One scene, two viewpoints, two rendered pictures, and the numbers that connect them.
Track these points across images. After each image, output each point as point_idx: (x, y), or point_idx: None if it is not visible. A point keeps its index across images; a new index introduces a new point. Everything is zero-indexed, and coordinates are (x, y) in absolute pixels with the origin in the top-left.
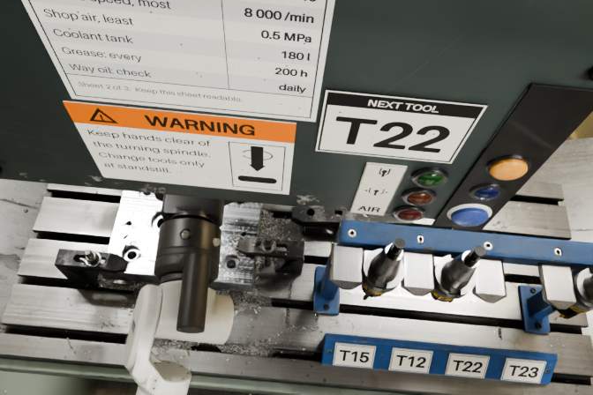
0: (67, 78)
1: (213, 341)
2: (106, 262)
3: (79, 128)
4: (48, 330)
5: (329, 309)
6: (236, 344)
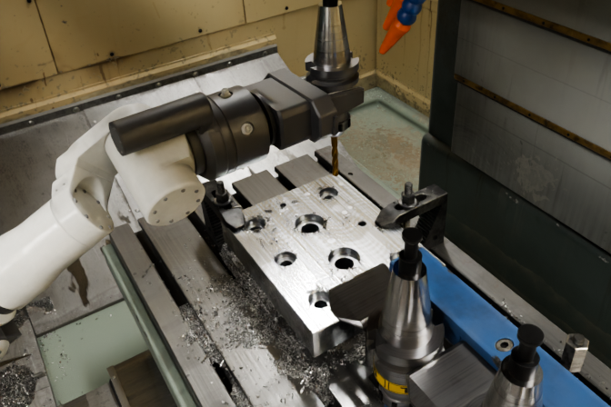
0: None
1: (138, 201)
2: (227, 210)
3: None
4: (155, 255)
5: None
6: (247, 398)
